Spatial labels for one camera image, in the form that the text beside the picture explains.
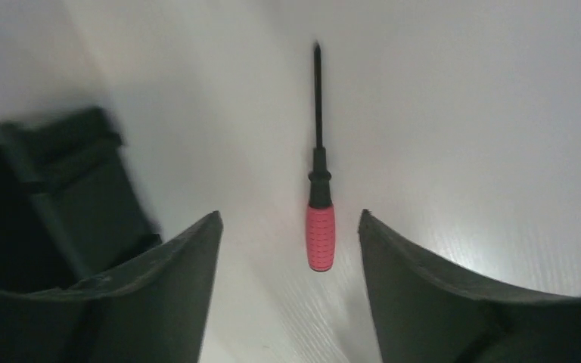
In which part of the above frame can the red handled black screwdriver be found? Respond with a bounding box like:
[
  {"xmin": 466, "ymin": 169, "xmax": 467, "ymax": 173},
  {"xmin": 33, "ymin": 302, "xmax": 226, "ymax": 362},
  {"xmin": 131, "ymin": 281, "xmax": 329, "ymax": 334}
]
[{"xmin": 306, "ymin": 42, "xmax": 336, "ymax": 272}]

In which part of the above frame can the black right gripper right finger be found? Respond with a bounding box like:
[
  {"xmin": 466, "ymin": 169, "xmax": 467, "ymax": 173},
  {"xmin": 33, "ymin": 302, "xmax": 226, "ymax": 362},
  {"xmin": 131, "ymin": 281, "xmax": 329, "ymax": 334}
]
[{"xmin": 359, "ymin": 210, "xmax": 581, "ymax": 362}]

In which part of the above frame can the black plastic bin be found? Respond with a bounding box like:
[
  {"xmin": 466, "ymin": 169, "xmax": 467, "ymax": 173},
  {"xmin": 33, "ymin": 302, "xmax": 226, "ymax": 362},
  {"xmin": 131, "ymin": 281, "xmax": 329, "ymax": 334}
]
[{"xmin": 0, "ymin": 106, "xmax": 161, "ymax": 293}]

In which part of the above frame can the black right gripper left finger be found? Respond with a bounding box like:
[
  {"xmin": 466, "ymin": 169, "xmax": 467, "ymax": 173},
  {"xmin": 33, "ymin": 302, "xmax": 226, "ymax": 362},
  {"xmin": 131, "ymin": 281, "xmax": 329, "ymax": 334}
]
[{"xmin": 0, "ymin": 211, "xmax": 223, "ymax": 362}]

